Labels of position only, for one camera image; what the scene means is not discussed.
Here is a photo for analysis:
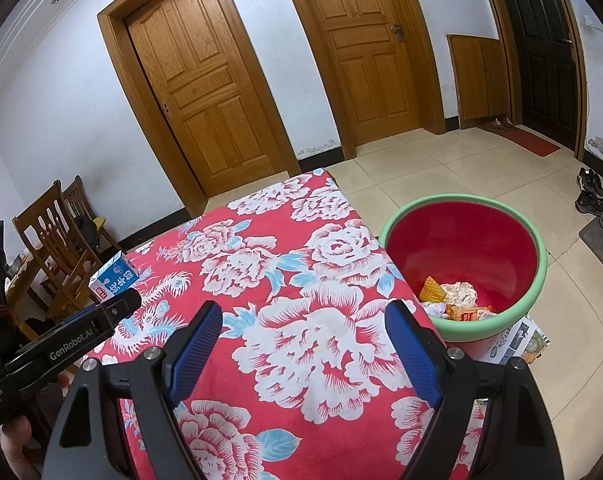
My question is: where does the dark grey floor mat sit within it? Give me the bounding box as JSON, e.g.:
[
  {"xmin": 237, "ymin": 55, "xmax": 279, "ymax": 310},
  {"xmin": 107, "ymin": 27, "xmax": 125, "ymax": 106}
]
[{"xmin": 579, "ymin": 215, "xmax": 603, "ymax": 276}]

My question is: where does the newspaper sheet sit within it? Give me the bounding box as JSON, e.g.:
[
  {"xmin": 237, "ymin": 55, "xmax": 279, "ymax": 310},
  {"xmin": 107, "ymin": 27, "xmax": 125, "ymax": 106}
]
[{"xmin": 474, "ymin": 315, "xmax": 551, "ymax": 366}]

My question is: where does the wooden door without handle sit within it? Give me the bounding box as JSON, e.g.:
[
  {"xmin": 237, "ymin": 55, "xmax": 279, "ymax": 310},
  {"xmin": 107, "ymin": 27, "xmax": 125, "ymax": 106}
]
[{"xmin": 98, "ymin": 0, "xmax": 301, "ymax": 218}]

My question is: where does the red basin with green rim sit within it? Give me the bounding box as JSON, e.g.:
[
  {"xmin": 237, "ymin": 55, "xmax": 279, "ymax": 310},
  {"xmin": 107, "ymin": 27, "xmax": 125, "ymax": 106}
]
[{"xmin": 379, "ymin": 194, "xmax": 548, "ymax": 343}]

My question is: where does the red doormat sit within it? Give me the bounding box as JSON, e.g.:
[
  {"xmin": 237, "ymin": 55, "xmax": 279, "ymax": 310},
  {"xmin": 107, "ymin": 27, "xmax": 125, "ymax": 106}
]
[{"xmin": 501, "ymin": 129, "xmax": 561, "ymax": 157}]

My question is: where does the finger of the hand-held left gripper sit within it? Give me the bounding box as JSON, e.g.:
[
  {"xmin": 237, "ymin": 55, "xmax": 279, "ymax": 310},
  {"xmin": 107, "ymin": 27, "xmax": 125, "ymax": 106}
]
[
  {"xmin": 99, "ymin": 289, "xmax": 143, "ymax": 329},
  {"xmin": 63, "ymin": 304, "xmax": 106, "ymax": 329}
]

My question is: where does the black entrance door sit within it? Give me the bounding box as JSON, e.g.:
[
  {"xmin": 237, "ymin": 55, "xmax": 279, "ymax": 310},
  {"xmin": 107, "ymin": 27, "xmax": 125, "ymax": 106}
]
[{"xmin": 474, "ymin": 0, "xmax": 588, "ymax": 161}]

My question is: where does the orange snack packet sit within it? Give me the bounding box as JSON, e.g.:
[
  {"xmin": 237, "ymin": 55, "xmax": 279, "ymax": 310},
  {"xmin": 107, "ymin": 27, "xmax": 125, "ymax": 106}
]
[{"xmin": 445, "ymin": 304, "xmax": 492, "ymax": 322}]

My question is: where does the yellow ribbed paper piece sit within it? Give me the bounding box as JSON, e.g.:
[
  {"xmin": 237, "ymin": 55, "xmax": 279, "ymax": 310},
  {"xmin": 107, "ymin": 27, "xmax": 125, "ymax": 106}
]
[{"xmin": 420, "ymin": 276, "xmax": 447, "ymax": 301}]

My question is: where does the red floral tablecloth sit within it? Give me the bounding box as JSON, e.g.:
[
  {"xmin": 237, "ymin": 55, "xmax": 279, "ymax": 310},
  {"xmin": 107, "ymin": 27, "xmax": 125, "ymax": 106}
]
[{"xmin": 82, "ymin": 170, "xmax": 487, "ymax": 480}]

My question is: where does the black bag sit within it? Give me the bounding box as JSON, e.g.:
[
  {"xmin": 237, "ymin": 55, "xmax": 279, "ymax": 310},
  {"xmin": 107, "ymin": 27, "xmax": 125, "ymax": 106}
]
[{"xmin": 76, "ymin": 215, "xmax": 100, "ymax": 251}]

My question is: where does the wooden chair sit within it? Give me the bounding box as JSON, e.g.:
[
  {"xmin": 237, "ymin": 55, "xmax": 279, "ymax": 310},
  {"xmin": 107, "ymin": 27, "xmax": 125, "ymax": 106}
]
[
  {"xmin": 62, "ymin": 175, "xmax": 127, "ymax": 256},
  {"xmin": 12, "ymin": 180, "xmax": 102, "ymax": 321}
]

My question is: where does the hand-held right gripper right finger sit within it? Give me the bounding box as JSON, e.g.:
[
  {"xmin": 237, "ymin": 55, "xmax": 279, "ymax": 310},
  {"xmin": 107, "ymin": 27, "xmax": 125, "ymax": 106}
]
[{"xmin": 384, "ymin": 299, "xmax": 565, "ymax": 480}]

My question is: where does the blue and white milk carton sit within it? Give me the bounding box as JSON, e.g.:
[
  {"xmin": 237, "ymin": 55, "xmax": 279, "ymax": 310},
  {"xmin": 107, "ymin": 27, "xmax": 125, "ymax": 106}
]
[{"xmin": 88, "ymin": 251, "xmax": 138, "ymax": 305}]

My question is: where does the low wooden wall cabinet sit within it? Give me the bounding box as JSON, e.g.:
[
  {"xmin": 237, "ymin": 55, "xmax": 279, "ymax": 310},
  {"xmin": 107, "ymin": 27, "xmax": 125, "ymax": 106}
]
[{"xmin": 446, "ymin": 34, "xmax": 515, "ymax": 131}]

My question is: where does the wooden door with metal handle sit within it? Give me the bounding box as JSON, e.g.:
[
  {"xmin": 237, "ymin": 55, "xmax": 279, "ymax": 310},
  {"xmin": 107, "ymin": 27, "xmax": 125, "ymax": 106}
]
[{"xmin": 274, "ymin": 0, "xmax": 447, "ymax": 161}]

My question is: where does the person's left hand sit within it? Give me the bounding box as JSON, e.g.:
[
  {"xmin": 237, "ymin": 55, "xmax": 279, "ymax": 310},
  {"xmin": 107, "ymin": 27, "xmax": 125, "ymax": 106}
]
[{"xmin": 2, "ymin": 415, "xmax": 43, "ymax": 480}]

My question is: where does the white tissue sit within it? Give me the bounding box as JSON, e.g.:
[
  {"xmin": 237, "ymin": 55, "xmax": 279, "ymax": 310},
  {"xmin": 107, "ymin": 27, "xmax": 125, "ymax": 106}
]
[{"xmin": 440, "ymin": 282, "xmax": 478, "ymax": 307}]

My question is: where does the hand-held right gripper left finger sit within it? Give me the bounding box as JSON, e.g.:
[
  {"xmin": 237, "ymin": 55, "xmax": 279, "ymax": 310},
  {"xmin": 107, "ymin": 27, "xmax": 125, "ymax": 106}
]
[{"xmin": 42, "ymin": 300, "xmax": 224, "ymax": 480}]

